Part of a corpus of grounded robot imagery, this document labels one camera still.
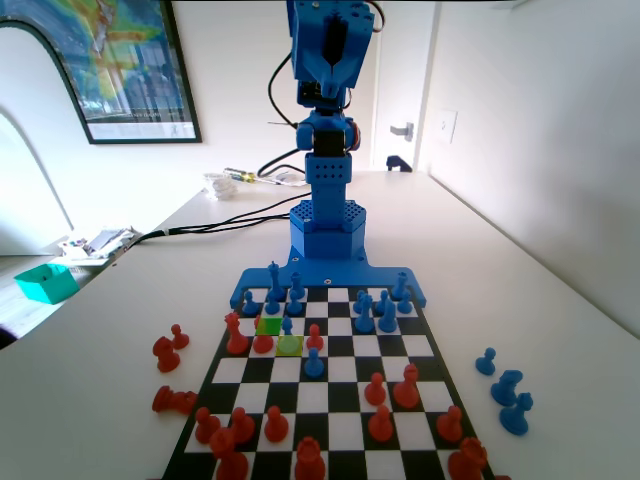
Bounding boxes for captured red pieces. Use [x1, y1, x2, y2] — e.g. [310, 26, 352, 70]
[150, 384, 200, 417]

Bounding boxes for framed map poster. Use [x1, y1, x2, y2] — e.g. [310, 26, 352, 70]
[0, 0, 204, 147]

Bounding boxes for black and white chessboard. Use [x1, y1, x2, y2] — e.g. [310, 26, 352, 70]
[162, 286, 497, 480]

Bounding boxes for black power cable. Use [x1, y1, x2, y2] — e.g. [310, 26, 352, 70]
[130, 191, 314, 247]
[130, 206, 302, 249]

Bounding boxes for yellow handled screwdriver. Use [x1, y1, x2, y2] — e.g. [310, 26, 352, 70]
[222, 166, 259, 184]

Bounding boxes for white arched furniture panel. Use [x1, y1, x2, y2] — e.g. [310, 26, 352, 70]
[0, 14, 91, 257]

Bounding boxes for red chess rook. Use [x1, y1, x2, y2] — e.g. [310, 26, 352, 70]
[446, 436, 489, 480]
[293, 436, 328, 480]

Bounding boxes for teal plastic box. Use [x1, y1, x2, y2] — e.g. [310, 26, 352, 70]
[13, 262, 82, 306]

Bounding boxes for white light switch plate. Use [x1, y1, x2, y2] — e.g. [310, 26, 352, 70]
[435, 109, 459, 146]

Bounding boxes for small blue printed part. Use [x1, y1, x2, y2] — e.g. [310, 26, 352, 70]
[385, 154, 416, 174]

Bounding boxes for pile of papers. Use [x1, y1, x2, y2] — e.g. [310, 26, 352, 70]
[55, 224, 146, 269]

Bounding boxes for tall red chess piece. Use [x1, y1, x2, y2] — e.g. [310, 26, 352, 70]
[208, 427, 250, 480]

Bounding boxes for white crumpled object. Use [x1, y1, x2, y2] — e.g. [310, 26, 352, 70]
[201, 172, 242, 202]

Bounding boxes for red white black servo wire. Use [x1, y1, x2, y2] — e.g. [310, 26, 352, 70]
[371, 0, 390, 36]

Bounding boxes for red chess knight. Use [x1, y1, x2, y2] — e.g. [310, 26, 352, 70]
[151, 335, 183, 374]

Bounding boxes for white door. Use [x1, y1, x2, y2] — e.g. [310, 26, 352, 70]
[370, 0, 441, 174]

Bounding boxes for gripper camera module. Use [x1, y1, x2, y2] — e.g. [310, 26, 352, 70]
[297, 79, 351, 110]

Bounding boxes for black camera cable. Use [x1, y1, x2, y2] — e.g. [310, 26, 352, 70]
[266, 51, 307, 177]

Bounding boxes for captured blue pieces right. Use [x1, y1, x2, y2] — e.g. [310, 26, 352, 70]
[498, 393, 534, 438]

